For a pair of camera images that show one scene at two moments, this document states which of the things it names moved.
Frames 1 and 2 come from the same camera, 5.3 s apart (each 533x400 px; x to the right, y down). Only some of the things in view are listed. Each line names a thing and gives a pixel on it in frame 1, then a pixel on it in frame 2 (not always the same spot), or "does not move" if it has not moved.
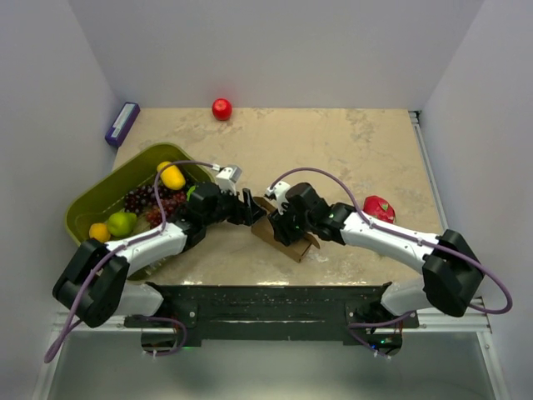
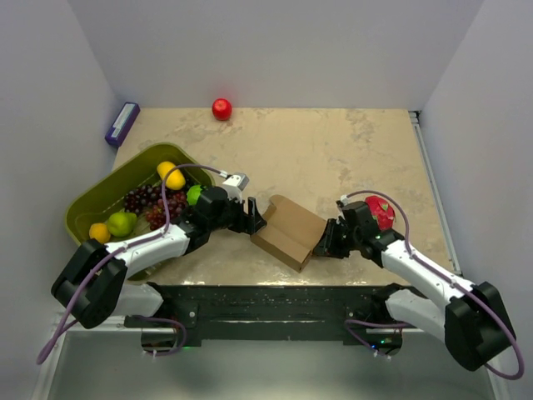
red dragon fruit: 380,207 does not move
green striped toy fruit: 190,190 does not move
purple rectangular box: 122,123 does not move
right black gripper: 279,222 → 326,246
